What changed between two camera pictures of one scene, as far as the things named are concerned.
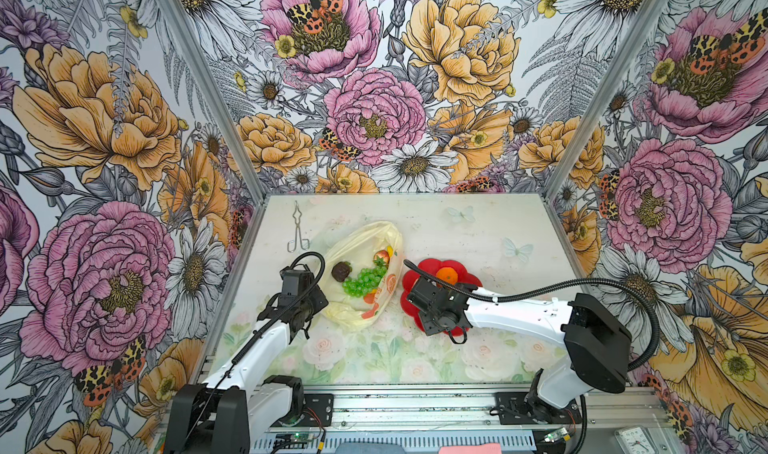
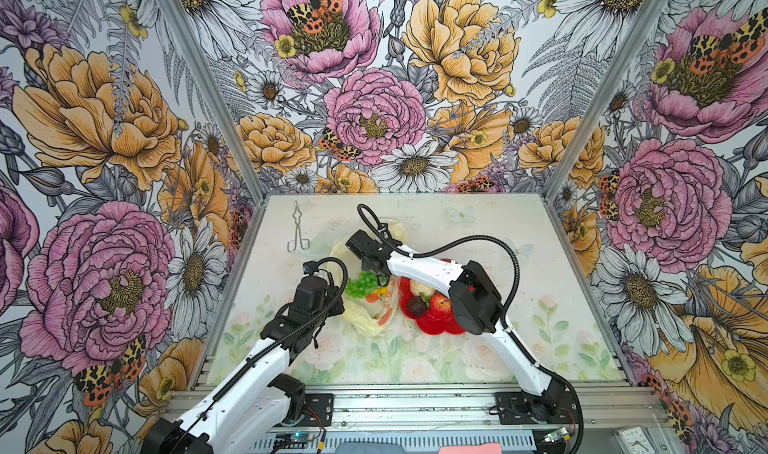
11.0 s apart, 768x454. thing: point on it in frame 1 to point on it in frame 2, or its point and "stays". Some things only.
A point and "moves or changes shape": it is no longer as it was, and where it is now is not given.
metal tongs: x=297 y=213 stays
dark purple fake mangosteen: x=341 y=270 moves or changes shape
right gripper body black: x=432 y=323 to x=366 y=266
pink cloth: x=486 y=448 stays
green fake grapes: x=367 y=280 stays
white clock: x=635 y=440 stays
